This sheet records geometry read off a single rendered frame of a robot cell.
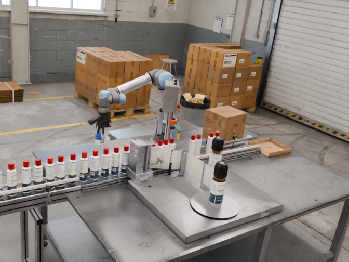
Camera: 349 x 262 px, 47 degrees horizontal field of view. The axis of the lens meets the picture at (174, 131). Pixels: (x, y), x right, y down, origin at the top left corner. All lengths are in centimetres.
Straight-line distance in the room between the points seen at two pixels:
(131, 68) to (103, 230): 431
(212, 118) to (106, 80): 300
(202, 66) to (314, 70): 192
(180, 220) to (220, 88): 456
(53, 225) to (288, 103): 528
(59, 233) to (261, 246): 155
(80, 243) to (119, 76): 354
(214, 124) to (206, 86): 334
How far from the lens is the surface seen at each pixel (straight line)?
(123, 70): 627
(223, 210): 249
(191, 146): 302
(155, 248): 220
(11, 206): 252
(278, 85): 772
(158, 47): 937
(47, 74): 824
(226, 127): 346
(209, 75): 675
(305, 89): 739
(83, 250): 315
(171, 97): 278
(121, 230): 230
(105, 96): 289
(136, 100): 656
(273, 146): 379
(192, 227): 230
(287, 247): 354
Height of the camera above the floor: 217
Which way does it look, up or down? 21 degrees down
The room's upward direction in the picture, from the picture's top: 7 degrees clockwise
